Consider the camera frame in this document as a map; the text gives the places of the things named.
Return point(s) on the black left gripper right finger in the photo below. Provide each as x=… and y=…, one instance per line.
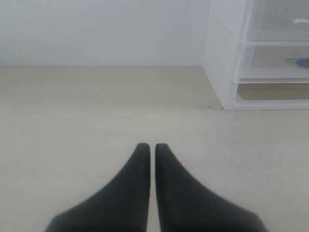
x=185, y=205

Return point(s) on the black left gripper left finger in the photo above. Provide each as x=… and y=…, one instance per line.
x=120, y=206

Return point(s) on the keys with blue tag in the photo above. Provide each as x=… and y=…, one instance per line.
x=301, y=62

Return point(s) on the white plastic drawer cabinet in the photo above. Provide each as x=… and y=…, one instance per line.
x=225, y=37

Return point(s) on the clear upper left drawer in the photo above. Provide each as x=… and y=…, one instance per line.
x=278, y=20

